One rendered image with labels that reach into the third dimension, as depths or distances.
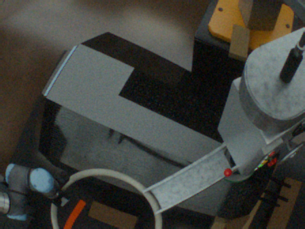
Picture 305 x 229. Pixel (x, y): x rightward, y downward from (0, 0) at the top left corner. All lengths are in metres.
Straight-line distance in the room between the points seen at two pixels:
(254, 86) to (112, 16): 2.27
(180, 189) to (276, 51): 0.83
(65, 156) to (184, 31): 1.44
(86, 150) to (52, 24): 1.54
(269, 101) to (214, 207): 1.02
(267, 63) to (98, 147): 1.12
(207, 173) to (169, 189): 0.17
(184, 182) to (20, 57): 1.95
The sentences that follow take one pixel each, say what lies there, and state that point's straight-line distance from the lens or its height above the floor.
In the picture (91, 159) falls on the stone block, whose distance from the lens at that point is 1.97.
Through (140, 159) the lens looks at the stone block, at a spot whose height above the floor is 0.76.
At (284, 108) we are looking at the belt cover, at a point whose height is 1.69.
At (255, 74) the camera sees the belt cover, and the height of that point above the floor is 1.69.
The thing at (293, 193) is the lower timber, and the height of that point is 0.10.
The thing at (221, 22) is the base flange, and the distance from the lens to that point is 2.17.
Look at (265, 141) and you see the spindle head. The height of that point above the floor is 1.54.
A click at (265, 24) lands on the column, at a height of 0.85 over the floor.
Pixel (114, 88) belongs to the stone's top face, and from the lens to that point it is 1.91.
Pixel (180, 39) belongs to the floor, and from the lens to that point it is 2.98.
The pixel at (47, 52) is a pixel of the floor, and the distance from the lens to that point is 3.10.
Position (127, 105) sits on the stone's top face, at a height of 0.82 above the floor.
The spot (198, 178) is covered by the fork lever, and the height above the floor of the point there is 0.95.
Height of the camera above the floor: 2.56
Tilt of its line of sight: 69 degrees down
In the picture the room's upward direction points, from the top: 5 degrees counter-clockwise
